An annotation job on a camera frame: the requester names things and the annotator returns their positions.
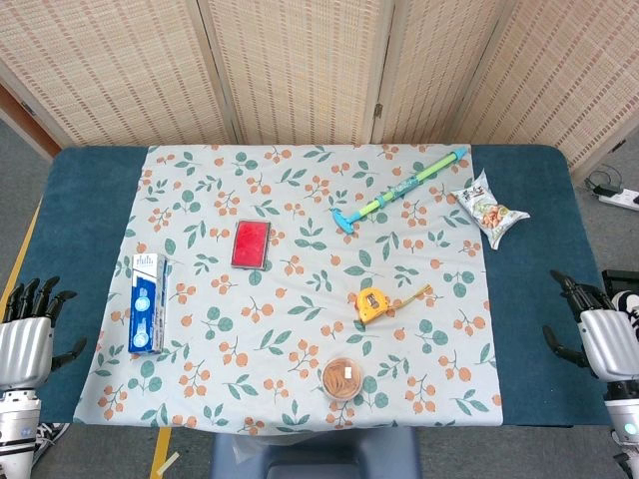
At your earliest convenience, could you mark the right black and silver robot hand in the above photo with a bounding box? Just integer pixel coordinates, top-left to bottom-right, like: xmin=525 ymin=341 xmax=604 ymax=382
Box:
xmin=542 ymin=269 xmax=639 ymax=384

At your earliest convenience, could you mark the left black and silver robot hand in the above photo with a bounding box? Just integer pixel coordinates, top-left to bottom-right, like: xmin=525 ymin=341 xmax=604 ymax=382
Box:
xmin=0 ymin=275 xmax=88 ymax=391

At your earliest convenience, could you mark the yellow tape measure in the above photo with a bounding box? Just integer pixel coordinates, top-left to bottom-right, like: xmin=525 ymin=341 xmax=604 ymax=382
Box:
xmin=353 ymin=283 xmax=433 ymax=326

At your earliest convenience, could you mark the black and white shoe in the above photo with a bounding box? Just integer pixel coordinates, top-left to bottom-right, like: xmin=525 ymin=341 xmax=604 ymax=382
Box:
xmin=611 ymin=291 xmax=639 ymax=344
xmin=30 ymin=421 xmax=70 ymax=458

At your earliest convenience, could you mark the dark blue table cover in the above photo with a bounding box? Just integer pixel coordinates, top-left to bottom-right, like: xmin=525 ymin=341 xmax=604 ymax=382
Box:
xmin=8 ymin=144 xmax=613 ymax=429

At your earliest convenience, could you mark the blue toothpaste box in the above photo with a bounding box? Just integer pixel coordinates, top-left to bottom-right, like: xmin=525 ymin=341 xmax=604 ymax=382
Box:
xmin=127 ymin=252 xmax=170 ymax=355

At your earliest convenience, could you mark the white power strip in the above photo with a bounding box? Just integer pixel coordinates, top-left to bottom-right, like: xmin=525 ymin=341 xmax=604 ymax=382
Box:
xmin=597 ymin=187 xmax=639 ymax=212

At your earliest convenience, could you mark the snack bag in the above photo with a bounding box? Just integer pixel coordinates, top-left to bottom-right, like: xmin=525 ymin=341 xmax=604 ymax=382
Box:
xmin=450 ymin=169 xmax=531 ymax=250

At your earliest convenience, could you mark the red flat box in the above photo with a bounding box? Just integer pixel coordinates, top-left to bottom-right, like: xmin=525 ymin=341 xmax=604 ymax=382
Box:
xmin=230 ymin=219 xmax=273 ymax=270

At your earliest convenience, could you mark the green and blue toy pump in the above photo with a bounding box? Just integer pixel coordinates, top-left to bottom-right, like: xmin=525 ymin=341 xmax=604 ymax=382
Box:
xmin=329 ymin=147 xmax=472 ymax=235

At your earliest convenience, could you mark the woven folding screen panel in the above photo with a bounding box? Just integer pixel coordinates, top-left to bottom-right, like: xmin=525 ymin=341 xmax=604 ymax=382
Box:
xmin=198 ymin=0 xmax=396 ymax=146
xmin=468 ymin=0 xmax=639 ymax=174
xmin=0 ymin=0 xmax=237 ymax=147
xmin=371 ymin=0 xmax=523 ymax=146

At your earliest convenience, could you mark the clear jar of rubber bands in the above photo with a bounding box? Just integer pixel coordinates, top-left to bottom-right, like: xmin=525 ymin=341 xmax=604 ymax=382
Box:
xmin=320 ymin=355 xmax=365 ymax=402

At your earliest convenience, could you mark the floral tablecloth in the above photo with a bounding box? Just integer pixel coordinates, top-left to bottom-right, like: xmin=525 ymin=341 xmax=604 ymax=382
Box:
xmin=73 ymin=143 xmax=503 ymax=434

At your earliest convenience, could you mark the brown wooden door frame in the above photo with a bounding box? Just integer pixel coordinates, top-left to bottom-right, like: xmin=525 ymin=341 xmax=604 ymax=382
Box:
xmin=0 ymin=82 xmax=62 ymax=162

